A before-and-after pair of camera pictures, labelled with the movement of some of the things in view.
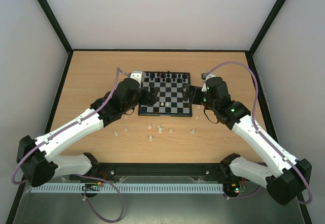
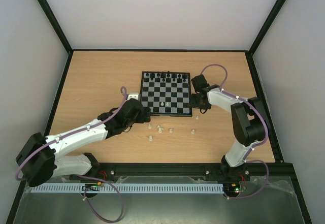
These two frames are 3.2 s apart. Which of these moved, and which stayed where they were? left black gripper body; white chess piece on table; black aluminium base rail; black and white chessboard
Moved: left black gripper body
Stayed: white chess piece on table; black and white chessboard; black aluminium base rail
